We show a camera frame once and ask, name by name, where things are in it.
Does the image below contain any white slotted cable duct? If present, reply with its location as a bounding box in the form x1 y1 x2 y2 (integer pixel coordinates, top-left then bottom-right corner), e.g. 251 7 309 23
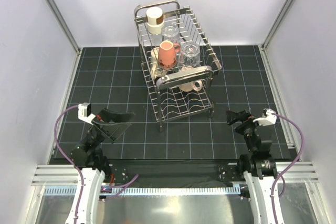
43 186 240 196

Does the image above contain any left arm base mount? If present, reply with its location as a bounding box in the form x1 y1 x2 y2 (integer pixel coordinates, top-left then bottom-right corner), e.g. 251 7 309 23
104 164 129 185

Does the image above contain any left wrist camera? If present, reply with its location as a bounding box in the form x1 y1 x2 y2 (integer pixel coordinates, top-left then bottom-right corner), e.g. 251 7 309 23
78 102 96 125

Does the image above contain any pink mug with handle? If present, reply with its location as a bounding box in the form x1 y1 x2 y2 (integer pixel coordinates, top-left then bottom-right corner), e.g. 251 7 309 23
178 66 203 92

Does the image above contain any steel wire dish rack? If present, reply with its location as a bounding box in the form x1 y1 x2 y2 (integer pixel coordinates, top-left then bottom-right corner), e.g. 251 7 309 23
134 0 222 131

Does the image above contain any clear plastic cup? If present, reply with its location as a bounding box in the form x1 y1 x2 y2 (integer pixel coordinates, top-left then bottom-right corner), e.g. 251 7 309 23
179 41 201 68
161 24 180 44

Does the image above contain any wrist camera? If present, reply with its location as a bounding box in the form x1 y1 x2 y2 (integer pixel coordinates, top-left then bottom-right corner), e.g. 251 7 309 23
78 102 96 125
253 109 277 126

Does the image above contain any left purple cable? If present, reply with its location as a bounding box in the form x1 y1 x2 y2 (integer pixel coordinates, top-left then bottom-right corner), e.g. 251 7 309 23
53 104 140 224

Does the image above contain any cream floral painted mug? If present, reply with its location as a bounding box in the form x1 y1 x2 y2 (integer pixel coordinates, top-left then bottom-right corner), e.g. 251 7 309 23
150 47 161 79

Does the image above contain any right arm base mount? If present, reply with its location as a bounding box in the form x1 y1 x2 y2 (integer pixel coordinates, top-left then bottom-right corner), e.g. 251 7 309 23
218 163 240 182

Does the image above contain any black grid mat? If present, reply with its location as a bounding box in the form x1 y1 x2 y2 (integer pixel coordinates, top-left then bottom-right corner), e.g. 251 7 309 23
68 45 276 159

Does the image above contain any aluminium frame rail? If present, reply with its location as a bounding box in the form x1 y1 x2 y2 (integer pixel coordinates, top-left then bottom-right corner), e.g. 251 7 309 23
31 162 319 185

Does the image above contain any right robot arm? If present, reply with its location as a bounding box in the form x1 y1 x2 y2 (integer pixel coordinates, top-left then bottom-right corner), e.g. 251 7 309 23
226 109 284 223

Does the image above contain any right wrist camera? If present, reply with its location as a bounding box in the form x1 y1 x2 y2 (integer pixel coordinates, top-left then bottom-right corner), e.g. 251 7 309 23
253 109 277 126

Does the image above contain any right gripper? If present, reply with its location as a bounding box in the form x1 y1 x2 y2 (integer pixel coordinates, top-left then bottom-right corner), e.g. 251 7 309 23
226 109 267 153

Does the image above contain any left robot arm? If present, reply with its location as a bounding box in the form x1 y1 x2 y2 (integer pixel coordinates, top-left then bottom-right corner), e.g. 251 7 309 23
60 103 135 223

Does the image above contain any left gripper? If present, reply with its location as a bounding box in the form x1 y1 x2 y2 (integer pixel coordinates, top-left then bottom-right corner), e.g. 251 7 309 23
81 108 134 148

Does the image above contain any brown metal-lined cup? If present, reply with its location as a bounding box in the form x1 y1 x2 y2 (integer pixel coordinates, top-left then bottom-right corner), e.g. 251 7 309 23
146 6 164 35

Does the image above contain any coral mug white interior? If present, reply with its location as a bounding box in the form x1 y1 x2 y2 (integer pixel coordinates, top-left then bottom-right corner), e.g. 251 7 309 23
158 40 180 70

